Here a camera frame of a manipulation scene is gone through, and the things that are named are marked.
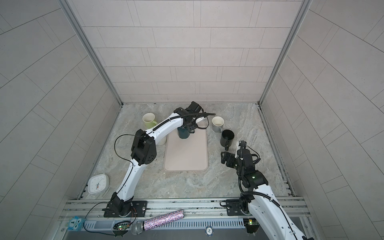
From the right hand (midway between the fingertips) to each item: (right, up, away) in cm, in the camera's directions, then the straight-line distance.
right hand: (227, 154), depth 83 cm
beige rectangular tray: (-22, -2, +6) cm, 23 cm away
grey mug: (-4, +16, +12) cm, 20 cm away
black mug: (+2, +8, +9) cm, 12 cm away
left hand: (-19, +17, +16) cm, 31 cm away
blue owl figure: (-70, -26, -17) cm, 77 cm away
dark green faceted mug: (-25, +11, +10) cm, 29 cm away
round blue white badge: (-11, -30, -17) cm, 36 cm away
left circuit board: (-49, -27, -18) cm, 59 cm away
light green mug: (-49, +20, +15) cm, 55 cm away
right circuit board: (+9, -29, -14) cm, 33 cm away
